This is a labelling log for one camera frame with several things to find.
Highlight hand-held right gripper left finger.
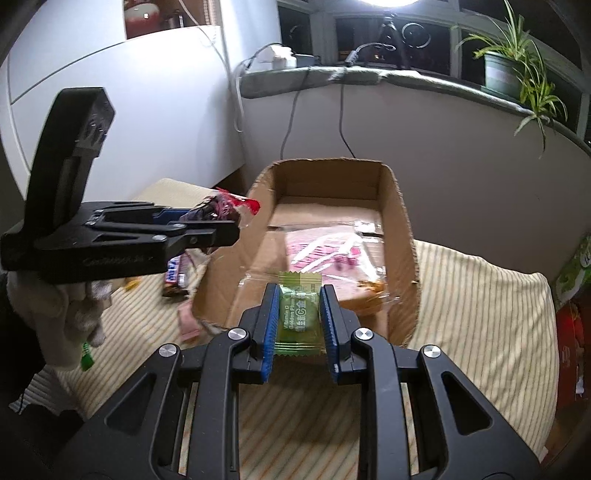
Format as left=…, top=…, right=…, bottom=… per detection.
left=46, top=282, right=282, bottom=480

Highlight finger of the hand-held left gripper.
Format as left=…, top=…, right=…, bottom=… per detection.
left=87, top=220, right=242, bottom=258
left=92, top=202, right=189, bottom=225

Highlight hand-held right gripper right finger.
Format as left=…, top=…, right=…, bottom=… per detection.
left=321, top=284, right=546, bottom=480

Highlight green candy packet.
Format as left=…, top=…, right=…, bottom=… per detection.
left=274, top=271, right=324, bottom=356

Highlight red snack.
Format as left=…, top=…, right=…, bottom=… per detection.
left=187, top=188, right=262, bottom=232

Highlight brown chocolate bar blue label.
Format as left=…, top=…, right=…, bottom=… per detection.
left=161, top=255, right=191, bottom=299

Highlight cardboard box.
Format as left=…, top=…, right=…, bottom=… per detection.
left=191, top=158, right=423, bottom=347

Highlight person's left hand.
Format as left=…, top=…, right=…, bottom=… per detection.
left=8, top=272, right=115, bottom=369

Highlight pink printed snack packet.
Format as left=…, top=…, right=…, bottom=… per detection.
left=281, top=224, right=387, bottom=296

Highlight small pink packet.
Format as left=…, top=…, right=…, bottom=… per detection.
left=178, top=302, right=205, bottom=343

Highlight striped bed blanket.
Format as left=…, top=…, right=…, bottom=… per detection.
left=18, top=178, right=557, bottom=480

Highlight red container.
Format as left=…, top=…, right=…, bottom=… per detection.
left=124, top=0, right=161, bottom=38

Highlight white power adapters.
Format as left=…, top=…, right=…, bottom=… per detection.
left=255, top=43, right=297, bottom=73

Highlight red carton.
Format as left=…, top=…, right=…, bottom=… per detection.
left=555, top=300, right=591, bottom=418

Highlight green carton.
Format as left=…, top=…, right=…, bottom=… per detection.
left=553, top=232, right=591, bottom=311

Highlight grey sill cushion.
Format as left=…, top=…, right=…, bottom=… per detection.
left=240, top=65, right=591, bottom=154

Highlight black tripod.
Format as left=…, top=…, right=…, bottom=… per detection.
left=375, top=13, right=408, bottom=69

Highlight potted spider plant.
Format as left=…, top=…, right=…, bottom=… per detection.
left=455, top=0, right=570, bottom=158

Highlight white cable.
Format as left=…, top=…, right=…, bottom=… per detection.
left=178, top=0, right=246, bottom=136

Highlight black cable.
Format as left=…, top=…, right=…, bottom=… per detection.
left=338, top=76, right=357, bottom=158
left=278, top=69, right=305, bottom=161

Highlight ring light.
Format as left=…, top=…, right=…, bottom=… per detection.
left=355, top=0, right=422, bottom=9

